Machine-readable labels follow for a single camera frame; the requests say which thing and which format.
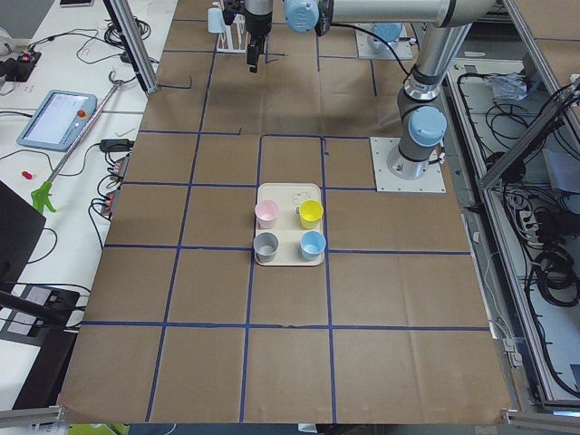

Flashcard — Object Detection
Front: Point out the white wire cup rack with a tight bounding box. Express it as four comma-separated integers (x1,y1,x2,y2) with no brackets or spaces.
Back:
210,1,247,54

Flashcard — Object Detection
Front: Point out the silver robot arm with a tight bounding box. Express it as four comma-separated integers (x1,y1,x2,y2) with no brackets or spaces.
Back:
367,23,403,52
283,0,494,180

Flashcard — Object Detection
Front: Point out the cream plastic tray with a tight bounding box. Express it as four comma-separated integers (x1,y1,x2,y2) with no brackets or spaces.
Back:
255,183,324,266

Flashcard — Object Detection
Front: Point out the yellow cup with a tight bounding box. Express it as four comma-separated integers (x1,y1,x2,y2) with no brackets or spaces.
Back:
298,199,324,229

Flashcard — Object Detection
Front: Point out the light blue cup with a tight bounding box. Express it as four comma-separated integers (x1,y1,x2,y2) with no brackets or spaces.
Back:
300,230,326,261
208,7,226,34

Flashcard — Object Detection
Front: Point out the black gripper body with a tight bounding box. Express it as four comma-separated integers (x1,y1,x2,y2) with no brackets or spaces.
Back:
245,0,273,39

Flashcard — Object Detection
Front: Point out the green handled reacher grabber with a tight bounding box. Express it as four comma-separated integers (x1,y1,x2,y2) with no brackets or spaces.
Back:
31,70,131,214

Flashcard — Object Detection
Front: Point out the grey cup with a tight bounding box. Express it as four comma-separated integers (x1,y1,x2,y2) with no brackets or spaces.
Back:
253,232,279,264

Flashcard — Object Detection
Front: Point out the light blue cup front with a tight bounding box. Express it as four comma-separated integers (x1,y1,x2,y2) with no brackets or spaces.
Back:
300,230,326,261

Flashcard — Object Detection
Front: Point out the black monitor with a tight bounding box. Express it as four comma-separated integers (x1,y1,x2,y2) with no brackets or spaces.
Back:
1,182,78,327

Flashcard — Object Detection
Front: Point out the aluminium frame post left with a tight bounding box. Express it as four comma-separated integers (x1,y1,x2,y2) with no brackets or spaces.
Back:
103,0,159,95

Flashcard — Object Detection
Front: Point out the aluminium frame strut right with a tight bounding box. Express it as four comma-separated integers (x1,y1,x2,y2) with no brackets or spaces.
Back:
479,78,579,190

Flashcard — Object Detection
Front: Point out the crumpled white paper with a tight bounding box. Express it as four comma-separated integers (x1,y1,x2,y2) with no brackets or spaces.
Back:
484,72,527,101

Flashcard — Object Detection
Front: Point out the blue teach pendant tablet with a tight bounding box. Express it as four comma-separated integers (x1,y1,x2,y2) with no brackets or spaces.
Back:
16,90,97,151

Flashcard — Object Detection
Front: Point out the black power adapter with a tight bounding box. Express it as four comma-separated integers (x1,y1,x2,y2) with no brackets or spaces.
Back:
99,139,134,153

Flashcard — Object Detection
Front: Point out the pink cup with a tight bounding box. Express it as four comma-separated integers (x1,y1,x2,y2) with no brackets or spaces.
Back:
254,199,279,229

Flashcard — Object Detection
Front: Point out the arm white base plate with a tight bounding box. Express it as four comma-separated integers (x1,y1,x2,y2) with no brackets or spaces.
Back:
355,23,416,61
370,137,446,194

